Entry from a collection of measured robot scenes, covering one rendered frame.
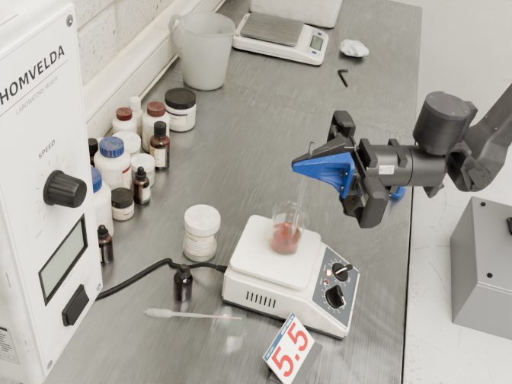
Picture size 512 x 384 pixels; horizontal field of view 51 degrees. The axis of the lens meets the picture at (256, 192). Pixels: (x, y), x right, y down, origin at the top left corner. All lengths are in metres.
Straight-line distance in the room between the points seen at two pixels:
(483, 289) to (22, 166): 0.75
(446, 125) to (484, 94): 1.56
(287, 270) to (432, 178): 0.24
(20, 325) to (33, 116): 0.10
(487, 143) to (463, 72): 1.46
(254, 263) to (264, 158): 0.38
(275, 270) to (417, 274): 0.29
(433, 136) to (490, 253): 0.28
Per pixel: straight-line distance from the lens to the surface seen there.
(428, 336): 0.92
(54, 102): 0.24
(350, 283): 0.88
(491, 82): 2.25
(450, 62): 2.20
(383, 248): 1.01
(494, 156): 0.78
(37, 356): 0.31
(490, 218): 0.99
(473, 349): 0.93
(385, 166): 0.72
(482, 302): 0.91
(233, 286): 0.82
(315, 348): 0.84
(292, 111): 1.31
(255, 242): 0.83
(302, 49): 1.53
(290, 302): 0.81
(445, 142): 0.73
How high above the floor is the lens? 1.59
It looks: 41 degrees down
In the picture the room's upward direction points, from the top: 9 degrees clockwise
